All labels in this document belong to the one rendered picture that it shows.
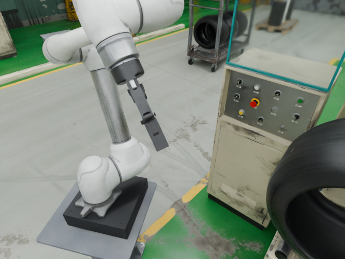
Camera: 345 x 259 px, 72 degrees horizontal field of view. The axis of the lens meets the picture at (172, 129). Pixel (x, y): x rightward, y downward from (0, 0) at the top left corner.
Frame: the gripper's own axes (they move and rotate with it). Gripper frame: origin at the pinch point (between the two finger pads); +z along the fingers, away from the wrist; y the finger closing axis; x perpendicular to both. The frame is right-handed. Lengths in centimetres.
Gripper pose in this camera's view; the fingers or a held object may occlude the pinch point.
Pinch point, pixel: (159, 140)
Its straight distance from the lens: 60.3
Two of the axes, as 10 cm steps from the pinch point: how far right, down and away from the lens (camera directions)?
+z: 4.1, 9.0, 1.2
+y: -1.0, -0.9, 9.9
